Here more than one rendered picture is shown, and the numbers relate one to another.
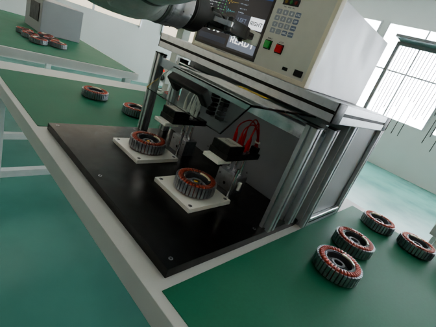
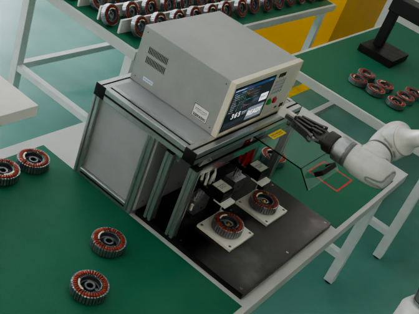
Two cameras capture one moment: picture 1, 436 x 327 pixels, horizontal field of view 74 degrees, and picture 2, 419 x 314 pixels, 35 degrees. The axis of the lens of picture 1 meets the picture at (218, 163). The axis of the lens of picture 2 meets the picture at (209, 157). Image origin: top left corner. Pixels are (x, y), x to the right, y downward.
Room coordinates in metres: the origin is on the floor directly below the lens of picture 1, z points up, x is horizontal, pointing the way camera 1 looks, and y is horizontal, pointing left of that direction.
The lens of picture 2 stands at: (1.39, 2.04, 2.18)
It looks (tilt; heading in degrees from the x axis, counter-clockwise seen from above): 31 degrees down; 258
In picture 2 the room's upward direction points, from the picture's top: 22 degrees clockwise
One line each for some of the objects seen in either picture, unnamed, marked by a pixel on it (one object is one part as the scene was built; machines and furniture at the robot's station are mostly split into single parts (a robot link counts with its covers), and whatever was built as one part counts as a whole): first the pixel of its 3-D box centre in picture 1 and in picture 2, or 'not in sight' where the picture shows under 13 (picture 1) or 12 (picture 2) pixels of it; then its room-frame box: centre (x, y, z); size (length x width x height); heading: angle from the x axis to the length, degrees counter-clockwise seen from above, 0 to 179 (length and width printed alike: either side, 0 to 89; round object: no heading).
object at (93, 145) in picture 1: (170, 173); (239, 218); (0.78, 0.12, 0.76); 0.64 x 0.47 x 0.02; 52
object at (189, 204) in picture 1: (193, 190); (261, 207); (0.70, 0.04, 0.78); 0.15 x 0.15 x 0.01; 52
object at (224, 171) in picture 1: (230, 179); (234, 180); (0.81, -0.05, 0.80); 0.08 x 0.05 x 0.06; 52
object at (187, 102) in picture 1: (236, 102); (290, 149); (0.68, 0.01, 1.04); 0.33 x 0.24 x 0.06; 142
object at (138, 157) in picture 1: (145, 149); (225, 230); (0.85, 0.23, 0.78); 0.15 x 0.15 x 0.01; 52
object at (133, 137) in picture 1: (147, 142); (227, 224); (0.85, 0.23, 0.80); 0.11 x 0.11 x 0.04
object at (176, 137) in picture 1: (182, 143); (196, 202); (0.96, 0.14, 0.80); 0.08 x 0.05 x 0.06; 52
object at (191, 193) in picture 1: (195, 182); (264, 202); (0.70, 0.04, 0.80); 0.11 x 0.11 x 0.04
